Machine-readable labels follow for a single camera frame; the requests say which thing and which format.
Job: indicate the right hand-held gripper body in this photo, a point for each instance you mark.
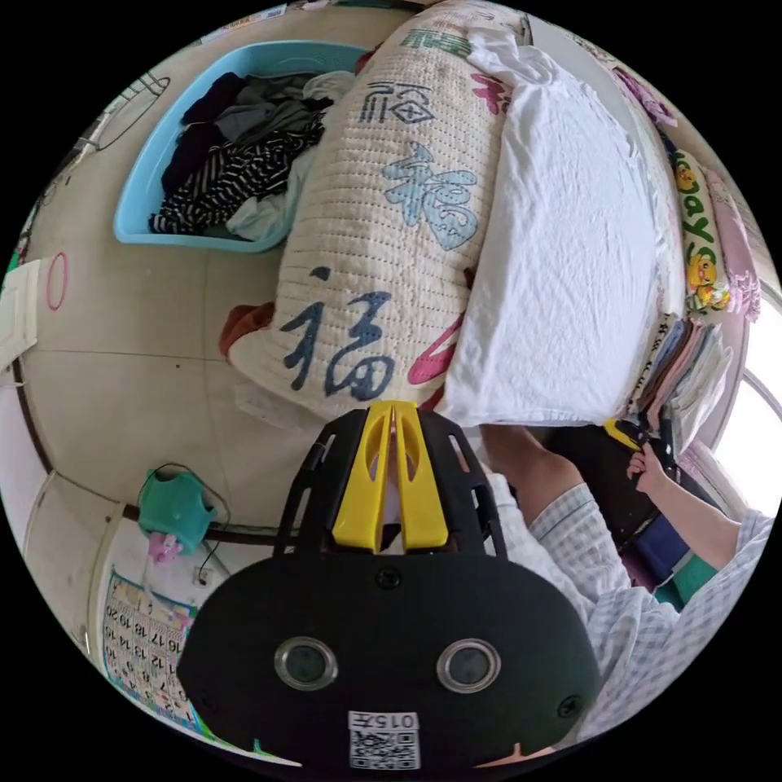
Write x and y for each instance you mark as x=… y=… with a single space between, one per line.
x=663 y=437

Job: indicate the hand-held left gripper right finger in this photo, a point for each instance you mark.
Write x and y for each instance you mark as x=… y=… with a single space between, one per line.
x=423 y=489

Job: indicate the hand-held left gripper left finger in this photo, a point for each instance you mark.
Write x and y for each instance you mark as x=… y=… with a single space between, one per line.
x=360 y=482

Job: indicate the white short sleeve shirt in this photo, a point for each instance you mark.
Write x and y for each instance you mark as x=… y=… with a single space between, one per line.
x=562 y=244

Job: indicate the person's right forearm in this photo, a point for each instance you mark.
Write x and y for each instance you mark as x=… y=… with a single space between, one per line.
x=699 y=526

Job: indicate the person's right hand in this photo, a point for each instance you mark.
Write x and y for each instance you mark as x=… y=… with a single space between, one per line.
x=649 y=473

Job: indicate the person's left hand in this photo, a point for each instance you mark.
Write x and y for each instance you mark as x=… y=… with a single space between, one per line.
x=519 y=753

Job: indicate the pile of clothes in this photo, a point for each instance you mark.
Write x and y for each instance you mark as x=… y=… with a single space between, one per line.
x=684 y=366

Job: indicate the window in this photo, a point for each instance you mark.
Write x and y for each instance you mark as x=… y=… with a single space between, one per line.
x=754 y=427

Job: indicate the pillow with duck print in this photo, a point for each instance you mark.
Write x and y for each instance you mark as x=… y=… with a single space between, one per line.
x=696 y=244

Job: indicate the person's body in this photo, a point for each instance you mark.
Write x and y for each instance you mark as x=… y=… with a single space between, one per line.
x=629 y=629

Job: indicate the pink lace cushion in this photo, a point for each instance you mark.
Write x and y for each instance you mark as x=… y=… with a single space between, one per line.
x=736 y=244

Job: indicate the blue laundry basket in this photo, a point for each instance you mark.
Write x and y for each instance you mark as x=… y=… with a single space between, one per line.
x=143 y=201

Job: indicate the teal plastic wall holder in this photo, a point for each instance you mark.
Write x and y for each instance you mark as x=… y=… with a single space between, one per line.
x=174 y=507

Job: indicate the colourful wall chart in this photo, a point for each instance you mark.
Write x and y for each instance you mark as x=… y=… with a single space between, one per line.
x=143 y=641

